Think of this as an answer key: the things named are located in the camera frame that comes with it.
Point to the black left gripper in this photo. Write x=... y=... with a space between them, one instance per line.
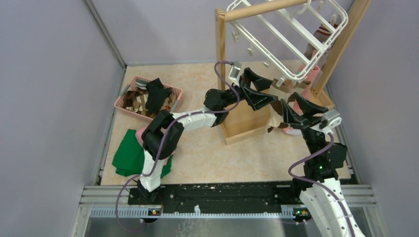
x=256 y=99

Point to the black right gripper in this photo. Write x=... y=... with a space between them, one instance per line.
x=308 y=109

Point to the brown beige striped sock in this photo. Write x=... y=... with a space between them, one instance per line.
x=282 y=92
x=302 y=88

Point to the grey sock with red stripes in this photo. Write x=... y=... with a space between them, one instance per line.
x=322 y=34

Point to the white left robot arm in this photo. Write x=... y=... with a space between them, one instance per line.
x=160 y=138

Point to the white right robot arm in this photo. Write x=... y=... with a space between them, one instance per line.
x=315 y=179

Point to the white clip drying hanger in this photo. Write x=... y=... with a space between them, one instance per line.
x=278 y=31

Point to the pile of socks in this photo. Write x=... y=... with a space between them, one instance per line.
x=134 y=100

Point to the pink plastic basket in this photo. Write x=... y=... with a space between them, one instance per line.
x=118 y=103

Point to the black sock in basket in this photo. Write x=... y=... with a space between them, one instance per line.
x=157 y=94

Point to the pink folded cloth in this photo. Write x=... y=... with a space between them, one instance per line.
x=138 y=136

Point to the green folded cloth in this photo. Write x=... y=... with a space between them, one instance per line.
x=129 y=158

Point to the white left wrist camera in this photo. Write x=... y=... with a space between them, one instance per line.
x=234 y=74

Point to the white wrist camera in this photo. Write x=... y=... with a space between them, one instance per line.
x=330 y=120
x=234 y=74

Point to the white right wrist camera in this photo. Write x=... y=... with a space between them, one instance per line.
x=330 y=120

